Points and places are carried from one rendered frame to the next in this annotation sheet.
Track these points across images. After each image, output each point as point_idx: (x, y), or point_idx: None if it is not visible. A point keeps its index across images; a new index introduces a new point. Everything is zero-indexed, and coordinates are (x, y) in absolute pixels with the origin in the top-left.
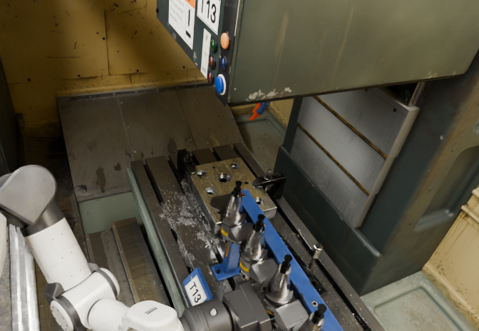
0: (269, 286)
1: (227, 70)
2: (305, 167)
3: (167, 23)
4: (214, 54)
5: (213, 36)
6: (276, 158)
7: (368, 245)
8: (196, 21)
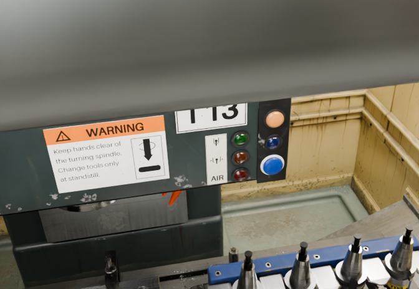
0: (353, 276)
1: (282, 144)
2: (84, 232)
3: (52, 196)
4: (243, 147)
5: (234, 131)
6: (20, 266)
7: (206, 220)
8: (173, 141)
